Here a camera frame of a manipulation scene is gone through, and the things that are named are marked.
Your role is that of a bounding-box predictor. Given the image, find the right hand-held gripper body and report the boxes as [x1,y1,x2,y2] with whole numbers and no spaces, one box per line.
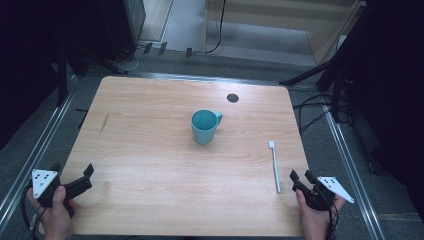
[295,175,355,212]

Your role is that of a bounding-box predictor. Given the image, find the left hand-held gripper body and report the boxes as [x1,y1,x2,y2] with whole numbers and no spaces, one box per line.
[31,162,77,218]

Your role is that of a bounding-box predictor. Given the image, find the white toothbrush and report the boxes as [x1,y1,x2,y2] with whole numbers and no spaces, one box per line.
[268,140,282,194]

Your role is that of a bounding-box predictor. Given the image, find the teal cup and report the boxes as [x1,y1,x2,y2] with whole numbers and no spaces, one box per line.
[190,109,223,146]

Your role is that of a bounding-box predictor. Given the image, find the person's right hand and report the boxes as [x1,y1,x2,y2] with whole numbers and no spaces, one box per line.
[294,189,347,240]

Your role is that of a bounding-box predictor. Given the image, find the person's left hand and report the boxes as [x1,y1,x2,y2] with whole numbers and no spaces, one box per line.
[26,185,80,240]

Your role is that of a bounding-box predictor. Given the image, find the black stand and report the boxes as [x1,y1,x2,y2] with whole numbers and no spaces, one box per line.
[53,42,130,108]
[278,56,352,124]

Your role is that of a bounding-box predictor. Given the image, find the black cabinet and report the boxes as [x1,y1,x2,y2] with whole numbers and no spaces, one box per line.
[99,0,147,62]

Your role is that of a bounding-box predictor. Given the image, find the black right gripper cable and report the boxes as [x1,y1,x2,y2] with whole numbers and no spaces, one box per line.
[325,202,340,240]

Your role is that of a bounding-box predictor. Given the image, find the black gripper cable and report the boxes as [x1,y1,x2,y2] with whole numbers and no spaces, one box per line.
[20,182,47,240]
[325,202,340,240]

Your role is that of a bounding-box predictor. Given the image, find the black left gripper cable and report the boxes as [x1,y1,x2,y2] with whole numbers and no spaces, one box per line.
[20,182,47,240]

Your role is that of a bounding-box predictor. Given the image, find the metal floor rail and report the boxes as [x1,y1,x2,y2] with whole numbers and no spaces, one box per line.
[127,71,288,87]
[0,73,80,231]
[321,105,387,240]

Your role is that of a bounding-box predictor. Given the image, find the black floor cables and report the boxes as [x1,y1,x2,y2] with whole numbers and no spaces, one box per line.
[292,94,335,135]

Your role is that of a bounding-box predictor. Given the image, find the white floor cable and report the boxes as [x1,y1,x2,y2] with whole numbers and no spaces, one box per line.
[112,47,140,73]

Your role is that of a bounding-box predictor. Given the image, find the black hanging cable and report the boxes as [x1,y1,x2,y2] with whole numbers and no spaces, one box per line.
[204,0,228,55]

